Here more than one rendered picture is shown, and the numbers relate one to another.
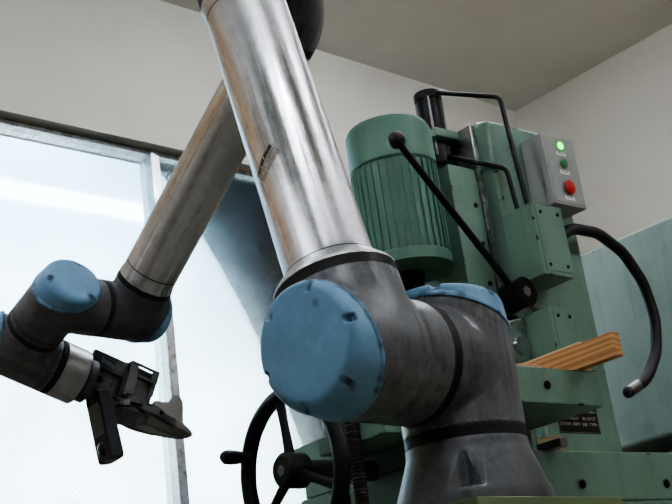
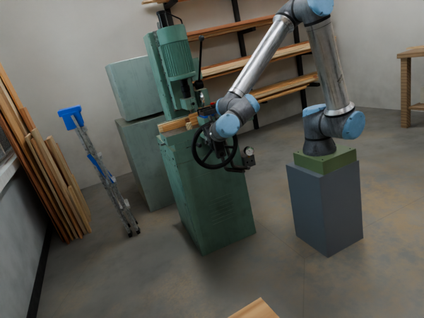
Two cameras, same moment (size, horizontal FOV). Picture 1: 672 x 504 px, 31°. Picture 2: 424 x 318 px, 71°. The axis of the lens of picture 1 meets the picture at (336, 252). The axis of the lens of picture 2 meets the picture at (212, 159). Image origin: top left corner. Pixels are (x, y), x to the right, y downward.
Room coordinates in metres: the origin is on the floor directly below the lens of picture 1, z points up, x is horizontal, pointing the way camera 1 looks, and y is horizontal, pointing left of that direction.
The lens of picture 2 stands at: (1.39, 1.63, 1.31)
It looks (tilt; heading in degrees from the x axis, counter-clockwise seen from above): 19 degrees down; 294
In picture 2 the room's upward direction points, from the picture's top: 13 degrees counter-clockwise
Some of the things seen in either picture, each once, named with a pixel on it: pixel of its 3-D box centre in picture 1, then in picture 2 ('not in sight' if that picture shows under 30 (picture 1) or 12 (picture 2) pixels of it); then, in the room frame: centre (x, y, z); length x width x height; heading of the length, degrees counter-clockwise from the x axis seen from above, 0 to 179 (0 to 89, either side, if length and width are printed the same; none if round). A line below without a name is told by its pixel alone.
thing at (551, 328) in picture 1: (550, 344); (202, 97); (2.25, -0.38, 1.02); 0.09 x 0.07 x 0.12; 41
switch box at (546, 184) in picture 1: (553, 176); not in sight; (2.35, -0.47, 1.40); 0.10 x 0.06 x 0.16; 131
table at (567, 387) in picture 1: (415, 429); (209, 126); (2.13, -0.10, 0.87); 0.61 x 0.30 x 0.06; 41
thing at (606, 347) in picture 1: (475, 396); (209, 115); (2.16, -0.21, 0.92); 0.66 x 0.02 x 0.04; 41
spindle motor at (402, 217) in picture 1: (398, 201); (176, 53); (2.25, -0.14, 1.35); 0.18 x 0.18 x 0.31
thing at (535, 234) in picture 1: (538, 246); (194, 69); (2.27, -0.40, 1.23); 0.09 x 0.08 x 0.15; 131
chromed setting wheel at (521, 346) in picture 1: (518, 347); (200, 99); (2.24, -0.32, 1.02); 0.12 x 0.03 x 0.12; 131
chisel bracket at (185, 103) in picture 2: not in sight; (188, 103); (2.26, -0.15, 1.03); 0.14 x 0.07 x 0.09; 131
